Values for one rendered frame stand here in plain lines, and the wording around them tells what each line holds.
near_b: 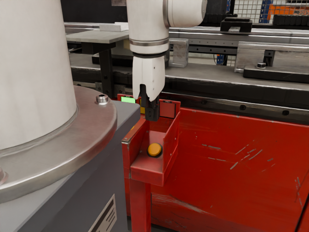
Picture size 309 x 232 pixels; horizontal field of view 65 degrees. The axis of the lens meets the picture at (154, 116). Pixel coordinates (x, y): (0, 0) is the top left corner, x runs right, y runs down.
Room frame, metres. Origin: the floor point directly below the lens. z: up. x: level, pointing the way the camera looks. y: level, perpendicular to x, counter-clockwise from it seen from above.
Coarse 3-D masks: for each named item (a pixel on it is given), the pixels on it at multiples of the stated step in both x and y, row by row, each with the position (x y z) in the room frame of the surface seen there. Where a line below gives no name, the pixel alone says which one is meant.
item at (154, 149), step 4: (152, 144) 0.58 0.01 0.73; (156, 144) 0.57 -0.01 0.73; (148, 148) 0.57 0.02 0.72; (152, 148) 0.57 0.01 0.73; (156, 148) 0.56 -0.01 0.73; (160, 148) 0.56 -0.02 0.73; (152, 152) 0.56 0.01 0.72; (156, 152) 0.55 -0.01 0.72; (160, 152) 0.56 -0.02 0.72; (152, 156) 0.55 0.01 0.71; (156, 156) 0.55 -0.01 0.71
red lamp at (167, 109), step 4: (160, 104) 0.65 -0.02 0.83; (164, 104) 0.64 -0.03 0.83; (168, 104) 0.64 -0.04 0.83; (172, 104) 0.63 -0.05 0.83; (160, 108) 0.65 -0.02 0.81; (164, 108) 0.64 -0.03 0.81; (168, 108) 0.64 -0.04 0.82; (172, 108) 0.63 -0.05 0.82; (160, 112) 0.65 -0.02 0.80; (164, 112) 0.64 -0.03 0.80; (168, 112) 0.64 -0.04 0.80; (172, 112) 0.63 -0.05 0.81; (168, 116) 0.64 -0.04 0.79; (172, 116) 0.63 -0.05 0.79
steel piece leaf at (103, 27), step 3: (99, 24) 0.90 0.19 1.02; (102, 24) 0.90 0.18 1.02; (99, 27) 0.90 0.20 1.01; (102, 27) 0.90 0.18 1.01; (105, 27) 0.90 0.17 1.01; (108, 27) 0.89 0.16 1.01; (111, 27) 0.89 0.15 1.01; (114, 27) 0.88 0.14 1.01; (117, 27) 0.88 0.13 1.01; (120, 27) 0.88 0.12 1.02; (102, 30) 0.90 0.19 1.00; (105, 30) 0.90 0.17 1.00; (108, 30) 0.89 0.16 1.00; (111, 30) 0.89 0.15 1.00; (114, 30) 0.88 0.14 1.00; (117, 30) 0.88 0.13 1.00; (120, 30) 0.88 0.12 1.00; (123, 30) 0.90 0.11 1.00; (126, 30) 0.92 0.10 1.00
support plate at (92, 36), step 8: (80, 32) 0.86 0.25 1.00; (88, 32) 0.86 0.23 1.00; (96, 32) 0.86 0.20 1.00; (104, 32) 0.86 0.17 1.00; (112, 32) 0.86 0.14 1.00; (120, 32) 0.86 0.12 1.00; (72, 40) 0.73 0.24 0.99; (80, 40) 0.72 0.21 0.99; (88, 40) 0.72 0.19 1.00; (96, 40) 0.71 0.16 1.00; (104, 40) 0.70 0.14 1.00; (112, 40) 0.71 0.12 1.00
